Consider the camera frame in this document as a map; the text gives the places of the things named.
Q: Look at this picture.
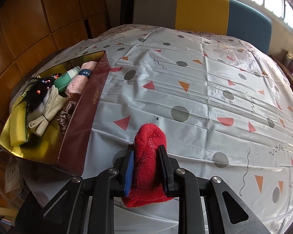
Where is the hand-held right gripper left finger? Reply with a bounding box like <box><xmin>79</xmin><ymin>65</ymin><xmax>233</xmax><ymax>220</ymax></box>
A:
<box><xmin>43</xmin><ymin>144</ymin><xmax>135</xmax><ymax>234</ymax></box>

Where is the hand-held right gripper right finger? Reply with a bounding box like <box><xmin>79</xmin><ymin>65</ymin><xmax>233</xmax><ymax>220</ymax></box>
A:
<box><xmin>158</xmin><ymin>145</ymin><xmax>269</xmax><ymax>234</ymax></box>

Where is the red sock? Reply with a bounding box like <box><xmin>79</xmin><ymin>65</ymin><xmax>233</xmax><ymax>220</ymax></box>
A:
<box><xmin>122</xmin><ymin>124</ymin><xmax>174</xmax><ymax>208</ymax></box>

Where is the gold tin box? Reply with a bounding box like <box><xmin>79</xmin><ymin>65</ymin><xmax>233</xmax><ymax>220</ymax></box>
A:
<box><xmin>0</xmin><ymin>50</ymin><xmax>111</xmax><ymax>177</ymax></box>

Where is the pink scrunchie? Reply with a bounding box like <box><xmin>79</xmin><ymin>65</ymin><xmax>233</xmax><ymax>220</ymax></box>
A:
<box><xmin>57</xmin><ymin>101</ymin><xmax>79</xmax><ymax>134</ymax></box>

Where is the beige cloth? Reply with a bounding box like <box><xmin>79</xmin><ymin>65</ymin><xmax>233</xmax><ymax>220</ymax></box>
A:
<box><xmin>28</xmin><ymin>86</ymin><xmax>64</xmax><ymax>137</ymax></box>

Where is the pink towel with blue band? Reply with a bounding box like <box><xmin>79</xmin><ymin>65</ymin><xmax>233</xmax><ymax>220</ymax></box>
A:
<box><xmin>65</xmin><ymin>62</ymin><xmax>98</xmax><ymax>101</ymax></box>

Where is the green silicone bottle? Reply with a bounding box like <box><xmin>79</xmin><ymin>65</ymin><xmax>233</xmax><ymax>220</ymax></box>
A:
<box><xmin>55</xmin><ymin>66</ymin><xmax>81</xmax><ymax>92</ymax></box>

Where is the yellow sponge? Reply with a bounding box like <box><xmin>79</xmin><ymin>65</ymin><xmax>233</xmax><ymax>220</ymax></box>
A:
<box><xmin>10</xmin><ymin>107</ymin><xmax>30</xmax><ymax>147</ymax></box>

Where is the black wig with beaded braids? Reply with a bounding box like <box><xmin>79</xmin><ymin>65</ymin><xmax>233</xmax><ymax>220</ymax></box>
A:
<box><xmin>13</xmin><ymin>74</ymin><xmax>59</xmax><ymax>142</ymax></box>

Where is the white patterned tablecloth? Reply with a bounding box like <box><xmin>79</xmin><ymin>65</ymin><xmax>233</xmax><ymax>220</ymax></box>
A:
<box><xmin>30</xmin><ymin>24</ymin><xmax>293</xmax><ymax>234</ymax></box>

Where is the wooden nightstand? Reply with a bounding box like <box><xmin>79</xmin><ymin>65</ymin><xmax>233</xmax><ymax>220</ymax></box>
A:
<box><xmin>270</xmin><ymin>54</ymin><xmax>293</xmax><ymax>98</ymax></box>

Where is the grey yellow blue headboard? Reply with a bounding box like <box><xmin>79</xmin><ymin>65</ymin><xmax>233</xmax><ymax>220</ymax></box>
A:
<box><xmin>132</xmin><ymin>0</ymin><xmax>273</xmax><ymax>55</ymax></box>

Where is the wooden wardrobe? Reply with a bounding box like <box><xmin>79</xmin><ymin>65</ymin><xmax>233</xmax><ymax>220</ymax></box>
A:
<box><xmin>0</xmin><ymin>0</ymin><xmax>110</xmax><ymax>127</ymax></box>

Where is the window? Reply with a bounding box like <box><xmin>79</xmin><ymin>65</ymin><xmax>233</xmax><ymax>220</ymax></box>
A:
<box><xmin>239</xmin><ymin>0</ymin><xmax>293</xmax><ymax>37</ymax></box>

